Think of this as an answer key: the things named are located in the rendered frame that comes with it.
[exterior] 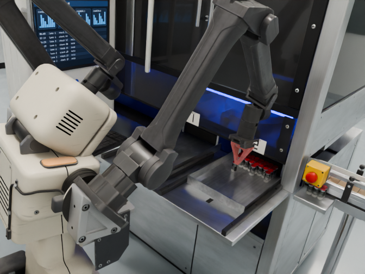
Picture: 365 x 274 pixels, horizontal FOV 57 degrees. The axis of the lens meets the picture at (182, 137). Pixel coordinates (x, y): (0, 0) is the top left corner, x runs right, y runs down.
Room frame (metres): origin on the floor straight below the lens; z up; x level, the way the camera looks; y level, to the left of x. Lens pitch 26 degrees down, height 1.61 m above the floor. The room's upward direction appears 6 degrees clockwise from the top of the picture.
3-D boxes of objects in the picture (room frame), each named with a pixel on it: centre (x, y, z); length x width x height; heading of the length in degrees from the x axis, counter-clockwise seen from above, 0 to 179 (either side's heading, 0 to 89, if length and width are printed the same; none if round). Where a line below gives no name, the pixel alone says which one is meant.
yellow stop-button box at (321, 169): (1.11, -0.51, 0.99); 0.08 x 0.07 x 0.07; 142
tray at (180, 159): (1.38, 0.02, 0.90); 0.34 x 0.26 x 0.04; 142
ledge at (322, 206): (1.13, -0.55, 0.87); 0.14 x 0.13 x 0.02; 142
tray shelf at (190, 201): (1.22, -0.07, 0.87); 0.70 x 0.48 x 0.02; 52
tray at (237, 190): (1.17, -0.24, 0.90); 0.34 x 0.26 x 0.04; 142
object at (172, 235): (2.15, 0.04, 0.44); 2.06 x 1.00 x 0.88; 52
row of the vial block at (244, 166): (1.25, -0.31, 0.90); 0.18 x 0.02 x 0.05; 51
